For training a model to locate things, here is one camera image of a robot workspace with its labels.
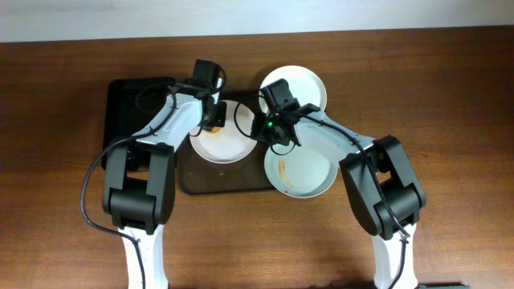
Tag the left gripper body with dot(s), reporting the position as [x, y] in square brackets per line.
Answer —
[218, 116]

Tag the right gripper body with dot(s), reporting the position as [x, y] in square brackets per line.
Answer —
[263, 131]

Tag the pink plate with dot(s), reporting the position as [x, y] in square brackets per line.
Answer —
[223, 145]

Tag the light blue plate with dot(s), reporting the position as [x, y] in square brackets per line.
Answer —
[297, 171]

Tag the green and yellow sponge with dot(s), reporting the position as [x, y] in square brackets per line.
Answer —
[211, 129]

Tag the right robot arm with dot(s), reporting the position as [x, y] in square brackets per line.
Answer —
[384, 192]

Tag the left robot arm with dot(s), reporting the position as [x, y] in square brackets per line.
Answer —
[139, 184]

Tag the black rectangular tray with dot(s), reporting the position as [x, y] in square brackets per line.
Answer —
[124, 104]

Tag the brown plastic serving tray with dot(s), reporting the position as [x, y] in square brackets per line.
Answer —
[197, 176]

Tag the cream white plate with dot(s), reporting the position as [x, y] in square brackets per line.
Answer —
[304, 85]

